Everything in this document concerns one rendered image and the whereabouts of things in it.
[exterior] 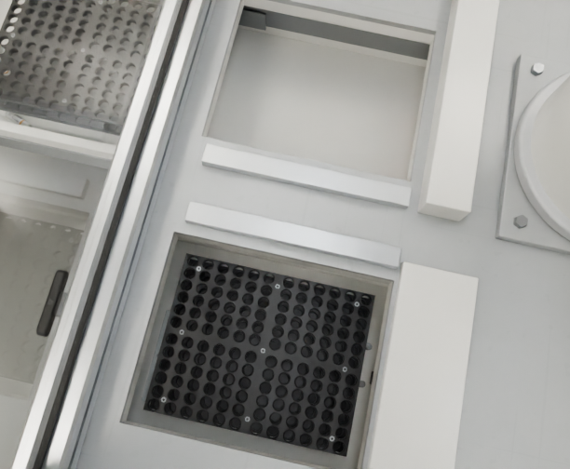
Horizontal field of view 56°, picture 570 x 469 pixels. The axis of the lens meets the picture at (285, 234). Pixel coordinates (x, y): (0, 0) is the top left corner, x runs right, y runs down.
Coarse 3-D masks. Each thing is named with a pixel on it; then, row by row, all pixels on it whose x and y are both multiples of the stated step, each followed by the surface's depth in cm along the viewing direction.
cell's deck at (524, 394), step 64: (256, 0) 67; (320, 0) 66; (384, 0) 66; (448, 0) 66; (512, 0) 67; (512, 64) 64; (192, 128) 61; (192, 192) 59; (256, 192) 59; (320, 192) 60; (320, 256) 58; (448, 256) 58; (512, 256) 58; (128, 320) 55; (384, 320) 58; (512, 320) 56; (128, 384) 54; (512, 384) 55; (128, 448) 52; (192, 448) 52; (512, 448) 53
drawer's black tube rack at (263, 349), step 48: (240, 288) 61; (288, 288) 61; (336, 288) 62; (192, 336) 59; (240, 336) 63; (288, 336) 60; (336, 336) 60; (192, 384) 61; (240, 384) 61; (288, 384) 58; (336, 384) 59; (240, 432) 57; (288, 432) 60; (336, 432) 61
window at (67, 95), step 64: (0, 0) 28; (64, 0) 34; (128, 0) 44; (0, 64) 29; (64, 64) 36; (128, 64) 47; (0, 128) 31; (64, 128) 38; (128, 128) 51; (0, 192) 32; (64, 192) 40; (0, 256) 34; (64, 256) 43; (0, 320) 35; (64, 320) 46; (0, 384) 37; (0, 448) 39
